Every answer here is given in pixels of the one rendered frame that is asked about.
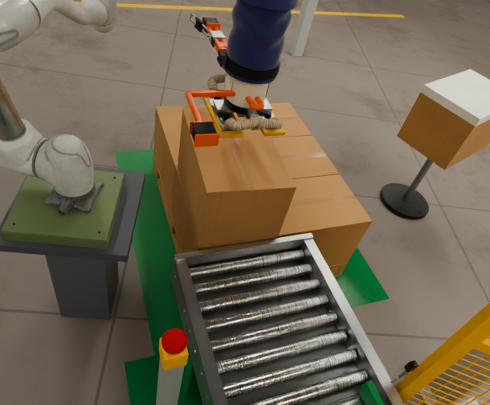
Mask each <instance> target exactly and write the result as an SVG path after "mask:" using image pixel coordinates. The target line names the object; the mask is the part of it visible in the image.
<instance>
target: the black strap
mask: <svg viewBox="0 0 490 405"><path fill-rule="evenodd" d="M222 64H223V66H224V68H226V69H227V70H228V71H229V72H231V73H233V74H234V75H236V76H239V77H242V78H244V79H247V80H258V81H262V80H270V79H272V78H274V77H276V76H277V75H278V72H279V69H280V60H279V61H278V63H277V65H276V67H275V68H273V69H272V70H268V71H256V70H251V69H248V68H245V67H242V66H240V65H238V64H237V63H235V62H234V61H232V60H231V59H230V58H229V57H228V54H227V49H226V50H225V52H224V55H223V57H222Z"/></svg>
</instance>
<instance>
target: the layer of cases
mask: <svg viewBox="0 0 490 405"><path fill-rule="evenodd" d="M270 105H271V107H272V111H273V112H274V113H275V115H276V117H279V118H280V119H281V120H282V122H283V124H282V127H283V128H284V130H285V135H283V136H272V139H273V141H274V142H275V144H276V147H277V149H278V150H279V152H280V155H281V157H282V158H283V160H284V163H285V165H286V166H287V168H288V172H289V173H290V175H291V177H292V180H293V181H294V183H295V185H296V191H295V193H294V195H293V198H292V201H291V204H290V207H289V208H288V213H287V214H286V217H285V220H284V223H283V226H282V227H281V230H280V233H279V236H278V238H282V237H287V236H292V235H302V234H307V233H312V236H313V240H314V242H315V244H316V245H317V247H318V249H319V251H320V253H321V255H322V256H323V258H324V260H325V262H326V264H327V265H328V266H333V265H338V264H345V263H348V261H349V259H350V257H351V255H352V254H353V252H354V251H355V249H356V247H357V246H358V244H359V243H360V241H361V239H362V237H363V235H364V234H365V232H366V231H367V229H368V227H369V226H370V224H371V223H372V220H371V218H370V217H369V216H368V215H367V213H366V212H365V210H364V208H363V207H362V205H361V204H360V203H359V202H358V200H357V198H356V197H355V196H354V194H353V192H352V191H351V189H350V188H349V187H348V186H347V184H346V183H345V181H344V180H343V178H342V177H341V176H340V175H339V173H338V172H337V170H336V168H335V167H334V165H333V164H332V162H331V161H330V160H329V158H328V157H327V155H326V154H325V152H324V151H323V149H322V148H321V147H320V146H319V144H318V143H317V141H316V139H315V138H314V137H313V135H312V134H311V133H310V131H309V130H308V128H307V127H306V125H305V124H304V122H303V121H302V120H301V119H300V117H299V115H298V114H297V112H296V111H295V109H294V108H293V107H292V105H291V104H290V103H270ZM184 108H190V106H189V105H187V106H159V107H156V112H155V136H154V155H155V158H156V161H157V166H158V169H159V172H160V175H161V180H162V183H163V186H164V189H165V194H166V197H167V200H168V203H169V208H170V211H171V214H172V217H173V220H174V225H175V228H176V231H177V234H178V239H179V242H180V245H181V248H182V253H185V252H195V251H197V249H196V246H195V242H194V236H193V232H192V229H191V225H190V219H189V216H188V211H187V208H186V201H185V198H184V194H183V191H182V184H181V181H180V178H179V173H178V155H179V145H180V136H181V127H182V110H183V109H184Z"/></svg>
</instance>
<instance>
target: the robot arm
mask: <svg viewBox="0 0 490 405"><path fill-rule="evenodd" d="M52 10H55V11H57V12H59V13H60V14H62V15H64V16H65V17H67V18H69V19H70V20H72V21H74V22H75V23H79V24H80V25H92V27H93V28H94V29H95V30H96V31H99V32H101V33H107V32H110V31H111V30H112V29H113V28H114V26H115V25H116V19H117V0H82V1H81V3H80V5H78V4H77V3H76V2H74V1H73V0H0V52H2V51H7V50H9V49H11V48H13V47H15V46H17V45H19V44H20V43H21V42H23V41H24V40H26V39H28V38H29V37H30V36H31V35H32V34H33V33H34V32H35V30H36V29H37V28H39V26H40V25H41V23H42V22H43V20H44V19H45V18H46V17H47V15H48V14H49V13H50V12H51V11H52ZM0 166H1V167H3V168H5V169H8V170H12V171H14V172H17V173H20V174H25V175H29V176H34V177H38V178H41V179H42V180H44V181H46V182H48V183H49V184H51V185H53V187H54V189H53V190H52V192H51V193H50V195H49V196H48V197H47V198H45V200H44V202H45V204H46V205H48V206H58V207H60V208H59V214H61V215H65V214H66V213H67V212H68V211H69V210H70V209H74V210H78V211H82V212H83V213H89V212H90V211H91V209H92V204H93V202H94V201H95V199H96V196H97V195H98V193H99V191H100V189H101V188H102V187H103V186H104V182H103V181H102V180H94V169H93V163H92V156H91V154H90V152H89V150H88V147H87V146H86V145H85V144H84V142H83V141H82V140H81V139H80V138H78V137H76V136H73V135H70V134H61V135H57V136H55V137H53V138H52V139H47V138H45V137H43V136H42V134H41V133H39V132H38V131H37V130H36V129H35V128H34V127H33V126H32V124H31V123H30V122H29V121H26V120H23V119H21V117H20V116H19V114H18V111H17V109H16V108H15V106H14V103H13V101H12V99H11V98H10V95H9V93H8V91H7V90H6V87H5V85H4V84H3V82H2V80H1V78H0Z"/></svg>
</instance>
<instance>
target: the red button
mask: <svg viewBox="0 0 490 405"><path fill-rule="evenodd" d="M187 342H188V338H187V336H186V333H185V332H184V331H183V330H181V329H169V330H167V331H166V332H165V333H164V334H163V336H162V339H161V345H162V348H163V350H164V351H165V352H167V353H168V354H180V353H181V352H182V351H183V350H184V349H185V348H186V346H187Z"/></svg>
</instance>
